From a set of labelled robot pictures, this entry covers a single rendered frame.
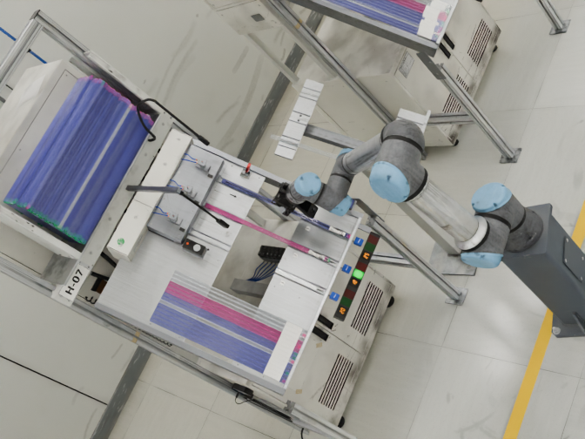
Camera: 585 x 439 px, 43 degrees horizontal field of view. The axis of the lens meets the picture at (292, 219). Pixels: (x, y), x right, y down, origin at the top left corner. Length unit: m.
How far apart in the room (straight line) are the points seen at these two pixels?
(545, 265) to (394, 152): 0.73
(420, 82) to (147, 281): 1.56
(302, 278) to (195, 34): 2.38
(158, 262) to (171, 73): 2.07
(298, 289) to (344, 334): 0.60
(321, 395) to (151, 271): 0.94
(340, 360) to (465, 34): 1.66
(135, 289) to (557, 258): 1.41
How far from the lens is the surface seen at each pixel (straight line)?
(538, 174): 3.34
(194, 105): 4.57
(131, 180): 2.64
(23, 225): 2.44
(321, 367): 3.06
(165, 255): 2.62
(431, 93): 3.48
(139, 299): 2.59
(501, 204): 2.29
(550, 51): 3.79
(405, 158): 2.01
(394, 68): 3.29
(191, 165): 2.65
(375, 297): 3.23
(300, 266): 2.60
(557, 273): 2.55
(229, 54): 4.76
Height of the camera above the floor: 2.43
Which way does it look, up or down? 36 degrees down
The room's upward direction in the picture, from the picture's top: 51 degrees counter-clockwise
